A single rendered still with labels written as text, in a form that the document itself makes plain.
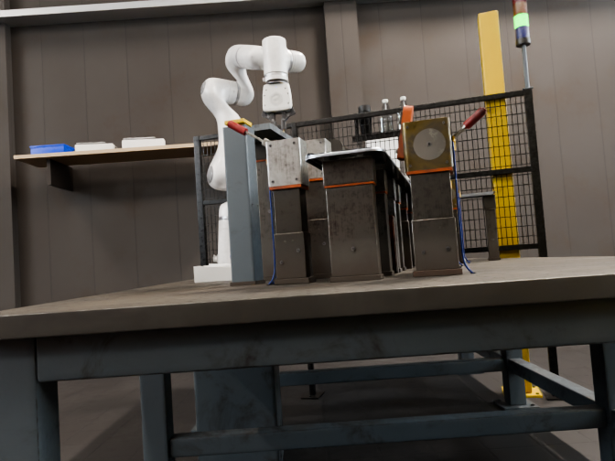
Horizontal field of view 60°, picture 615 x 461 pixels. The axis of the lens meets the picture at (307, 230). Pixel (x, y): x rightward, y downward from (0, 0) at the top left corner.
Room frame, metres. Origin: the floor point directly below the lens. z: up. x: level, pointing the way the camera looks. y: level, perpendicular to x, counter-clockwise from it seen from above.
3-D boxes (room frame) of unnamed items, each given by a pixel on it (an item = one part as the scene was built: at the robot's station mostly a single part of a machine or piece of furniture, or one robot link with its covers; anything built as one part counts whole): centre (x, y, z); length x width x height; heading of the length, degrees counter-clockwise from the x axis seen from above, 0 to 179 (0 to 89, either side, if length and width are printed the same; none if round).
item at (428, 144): (1.25, -0.31, 0.88); 0.14 x 0.09 x 0.36; 74
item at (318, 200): (1.60, -0.02, 0.90); 0.13 x 0.08 x 0.41; 74
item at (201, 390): (2.15, 0.31, 0.33); 0.31 x 0.31 x 0.66; 0
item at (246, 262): (1.49, 0.18, 0.92); 0.08 x 0.08 x 0.44; 74
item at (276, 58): (1.85, 0.07, 1.48); 0.09 x 0.08 x 0.13; 119
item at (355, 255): (1.26, -0.11, 0.84); 0.12 x 0.05 x 0.29; 74
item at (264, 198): (1.74, 0.10, 0.92); 0.10 x 0.08 x 0.45; 164
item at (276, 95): (1.85, 0.07, 1.34); 0.10 x 0.07 x 0.11; 84
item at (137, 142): (4.61, 1.36, 1.85); 0.38 x 0.36 x 0.10; 90
